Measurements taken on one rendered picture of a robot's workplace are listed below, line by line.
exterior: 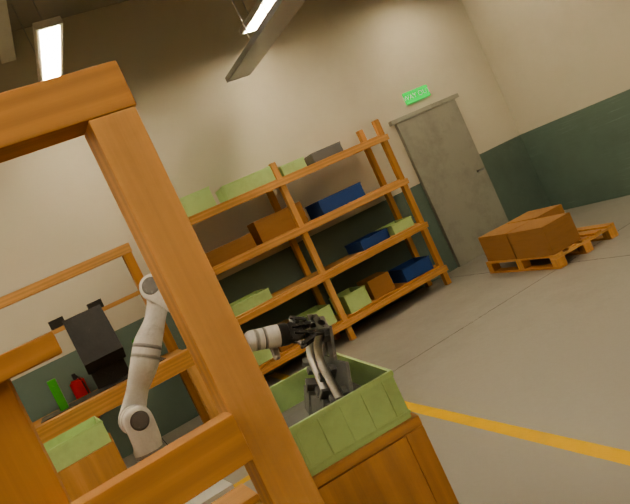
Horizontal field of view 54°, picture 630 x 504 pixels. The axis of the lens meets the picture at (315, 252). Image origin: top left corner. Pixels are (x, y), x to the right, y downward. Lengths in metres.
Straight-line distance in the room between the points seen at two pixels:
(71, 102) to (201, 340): 0.48
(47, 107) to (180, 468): 0.66
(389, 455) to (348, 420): 0.18
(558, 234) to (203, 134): 4.07
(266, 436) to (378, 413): 0.90
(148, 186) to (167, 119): 6.30
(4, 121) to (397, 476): 1.54
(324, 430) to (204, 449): 0.93
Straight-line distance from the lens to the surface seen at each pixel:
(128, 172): 1.17
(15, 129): 1.18
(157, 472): 1.11
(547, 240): 6.43
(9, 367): 1.08
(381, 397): 2.06
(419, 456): 2.13
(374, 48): 8.73
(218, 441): 1.13
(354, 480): 2.07
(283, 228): 6.95
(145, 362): 2.05
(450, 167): 8.72
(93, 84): 1.21
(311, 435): 2.00
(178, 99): 7.56
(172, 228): 1.16
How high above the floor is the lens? 1.54
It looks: 4 degrees down
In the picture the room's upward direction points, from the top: 25 degrees counter-clockwise
